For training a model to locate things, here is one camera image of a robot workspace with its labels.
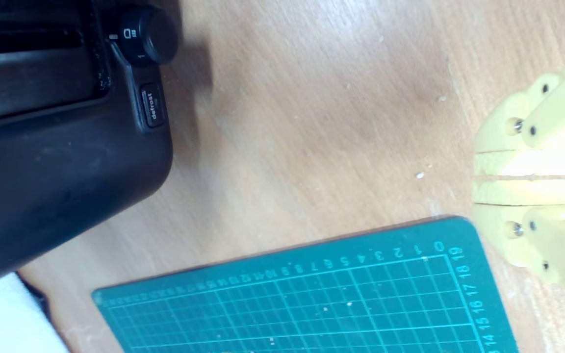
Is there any green cutting mat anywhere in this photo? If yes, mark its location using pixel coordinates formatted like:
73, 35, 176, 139
91, 216, 521, 353

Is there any black two-slot toaster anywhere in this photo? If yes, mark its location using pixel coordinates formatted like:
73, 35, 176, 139
0, 0, 181, 295

